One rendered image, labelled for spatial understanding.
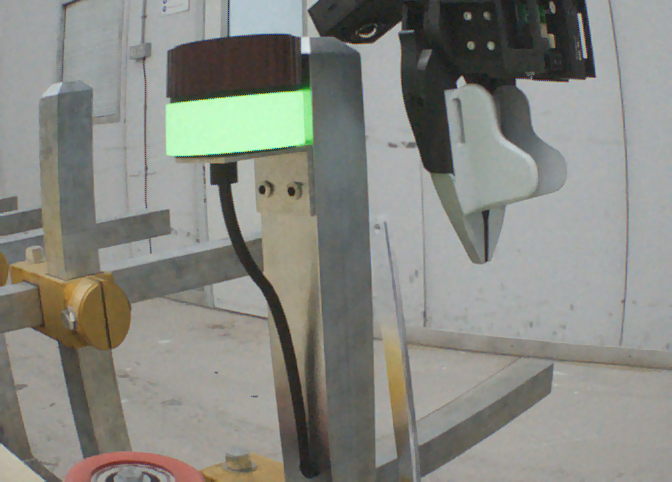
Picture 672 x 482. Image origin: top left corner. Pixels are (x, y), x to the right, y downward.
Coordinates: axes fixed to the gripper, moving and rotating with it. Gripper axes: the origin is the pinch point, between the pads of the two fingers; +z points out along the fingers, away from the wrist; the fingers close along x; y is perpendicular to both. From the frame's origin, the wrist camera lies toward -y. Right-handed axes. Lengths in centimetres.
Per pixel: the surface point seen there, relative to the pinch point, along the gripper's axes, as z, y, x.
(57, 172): -4.0, -26.6, -9.6
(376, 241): 0.7, -6.2, 0.0
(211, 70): -9.0, -1.6, -15.1
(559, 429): 101, -84, 187
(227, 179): -4.3, -2.7, -13.5
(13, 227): 7, -81, 10
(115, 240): 7, -56, 14
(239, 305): 96, -299, 245
